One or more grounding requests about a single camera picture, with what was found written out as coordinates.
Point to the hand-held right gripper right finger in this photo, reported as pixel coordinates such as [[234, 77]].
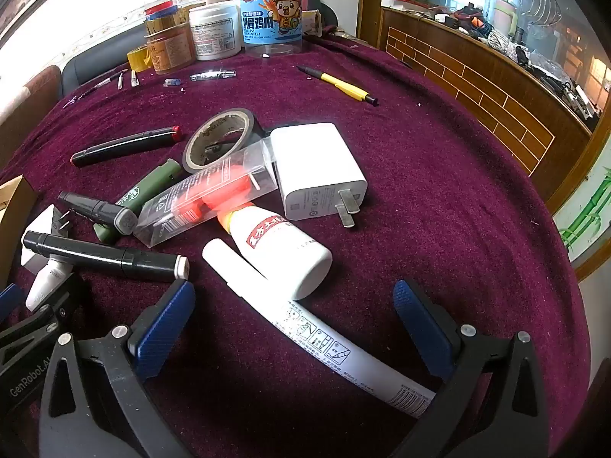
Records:
[[425, 329]]

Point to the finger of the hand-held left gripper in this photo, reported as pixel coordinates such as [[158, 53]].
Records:
[[8, 301], [62, 300]]

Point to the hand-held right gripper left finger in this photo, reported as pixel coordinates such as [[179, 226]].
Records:
[[162, 331]]

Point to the black marker white end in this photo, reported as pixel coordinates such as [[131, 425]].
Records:
[[95, 255]]

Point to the cardboard box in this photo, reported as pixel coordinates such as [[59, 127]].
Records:
[[12, 219]]

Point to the grey black marker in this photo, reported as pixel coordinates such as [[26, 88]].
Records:
[[100, 210]]

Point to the large white marker pen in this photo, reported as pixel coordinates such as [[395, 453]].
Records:
[[305, 329]]

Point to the clear plastic box orange contents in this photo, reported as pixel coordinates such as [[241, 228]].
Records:
[[200, 195]]

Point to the orange marker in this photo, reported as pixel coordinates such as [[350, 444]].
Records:
[[281, 248]]

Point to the white charger adapter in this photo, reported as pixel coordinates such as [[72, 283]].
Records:
[[40, 222], [315, 167]]

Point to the small white bottle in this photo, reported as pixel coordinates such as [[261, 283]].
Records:
[[45, 284]]

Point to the green lighter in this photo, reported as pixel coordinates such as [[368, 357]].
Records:
[[157, 176]]

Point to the black marker red caps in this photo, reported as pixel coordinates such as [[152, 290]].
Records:
[[124, 145]]

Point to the brown chair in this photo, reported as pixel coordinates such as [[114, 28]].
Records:
[[26, 109]]

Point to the thin dark pen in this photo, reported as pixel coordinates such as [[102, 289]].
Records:
[[98, 85]]

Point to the black tape roll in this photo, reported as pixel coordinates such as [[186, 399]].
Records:
[[238, 121]]

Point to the metal tweezers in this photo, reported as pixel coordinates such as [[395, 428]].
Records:
[[121, 79]]

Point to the dark grey sofa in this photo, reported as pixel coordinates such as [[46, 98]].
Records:
[[95, 59]]

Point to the small blue eraser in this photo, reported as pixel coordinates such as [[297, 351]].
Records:
[[171, 82]]

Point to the wooden counter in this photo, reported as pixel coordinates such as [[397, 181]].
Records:
[[477, 81]]

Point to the yellow tape roll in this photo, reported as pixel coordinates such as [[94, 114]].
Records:
[[138, 57]]

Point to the yellow black pen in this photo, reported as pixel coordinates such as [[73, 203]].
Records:
[[341, 85]]

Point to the orange plastic jar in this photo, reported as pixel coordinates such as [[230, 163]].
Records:
[[169, 50]]

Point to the clutter pile on counter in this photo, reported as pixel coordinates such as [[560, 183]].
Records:
[[525, 43]]

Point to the white plastic jar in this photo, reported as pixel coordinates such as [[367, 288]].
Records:
[[215, 31]]

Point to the stack of coloured tape rolls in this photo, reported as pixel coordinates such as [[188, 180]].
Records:
[[161, 9]]

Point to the pale tumbler cup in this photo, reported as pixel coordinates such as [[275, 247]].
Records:
[[507, 14]]

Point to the clear jar blue label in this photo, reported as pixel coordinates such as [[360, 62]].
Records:
[[270, 9]]

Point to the bamboo wall poster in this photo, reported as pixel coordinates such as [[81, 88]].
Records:
[[584, 219]]

